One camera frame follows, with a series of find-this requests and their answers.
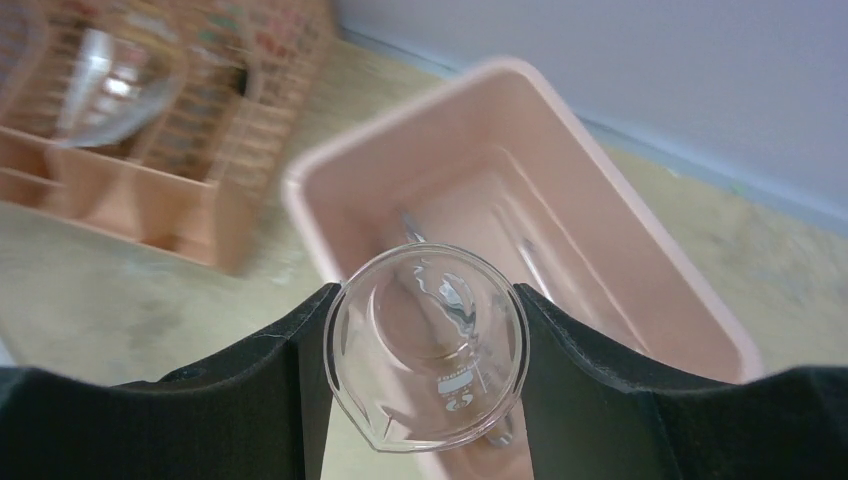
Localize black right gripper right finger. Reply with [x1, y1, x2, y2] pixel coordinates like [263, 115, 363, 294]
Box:
[516, 284, 847, 479]

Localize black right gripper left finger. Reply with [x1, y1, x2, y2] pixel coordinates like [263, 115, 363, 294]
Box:
[1, 283, 339, 479]

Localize small clear glass beaker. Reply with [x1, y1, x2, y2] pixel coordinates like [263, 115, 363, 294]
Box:
[324, 244, 530, 453]

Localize metal crucible tongs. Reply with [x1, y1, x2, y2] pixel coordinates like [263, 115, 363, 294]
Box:
[398, 211, 514, 447]

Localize pink plastic bin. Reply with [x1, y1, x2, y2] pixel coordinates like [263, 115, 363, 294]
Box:
[283, 58, 763, 479]

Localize clear watch glass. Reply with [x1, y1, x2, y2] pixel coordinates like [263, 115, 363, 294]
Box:
[55, 27, 182, 149]

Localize peach plastic desk organizer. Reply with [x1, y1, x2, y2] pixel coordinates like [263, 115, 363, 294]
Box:
[1, 1, 337, 274]

